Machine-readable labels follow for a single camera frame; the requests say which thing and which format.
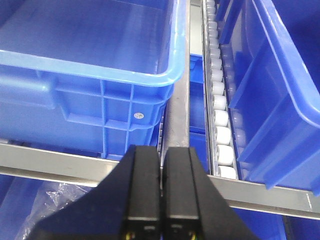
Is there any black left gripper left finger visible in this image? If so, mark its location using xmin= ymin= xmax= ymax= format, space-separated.
xmin=121 ymin=145 xmax=161 ymax=240

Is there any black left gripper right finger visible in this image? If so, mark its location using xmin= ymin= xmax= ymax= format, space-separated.
xmin=162 ymin=147 xmax=205 ymax=240

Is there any steel rack crossbar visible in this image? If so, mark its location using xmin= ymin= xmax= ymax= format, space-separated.
xmin=0 ymin=143 xmax=320 ymax=220

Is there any blue crate middle on shelf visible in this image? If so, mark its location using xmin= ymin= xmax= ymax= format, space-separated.
xmin=0 ymin=0 xmax=187 ymax=160

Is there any white roller track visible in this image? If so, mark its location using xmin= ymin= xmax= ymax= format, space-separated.
xmin=201 ymin=0 xmax=238 ymax=180

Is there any blue crate lower shelf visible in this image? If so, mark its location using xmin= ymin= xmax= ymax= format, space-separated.
xmin=189 ymin=54 xmax=210 ymax=174

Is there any blue crate right with label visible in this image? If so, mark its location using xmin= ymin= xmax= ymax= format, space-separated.
xmin=215 ymin=0 xmax=320 ymax=196

